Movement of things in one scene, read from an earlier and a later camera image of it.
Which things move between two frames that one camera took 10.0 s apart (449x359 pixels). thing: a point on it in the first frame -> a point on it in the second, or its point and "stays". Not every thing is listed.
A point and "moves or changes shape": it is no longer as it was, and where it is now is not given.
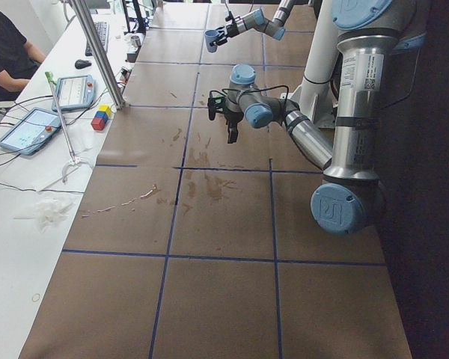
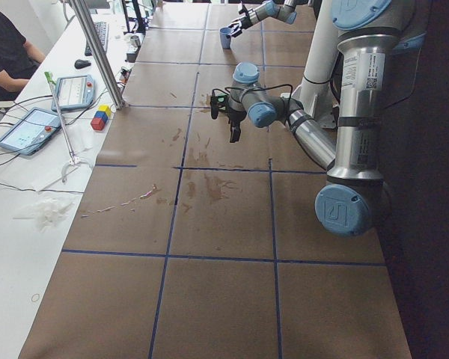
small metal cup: (135, 40) stays
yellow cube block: (104, 108) stays
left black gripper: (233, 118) stays
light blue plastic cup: (210, 36) moves or changes shape
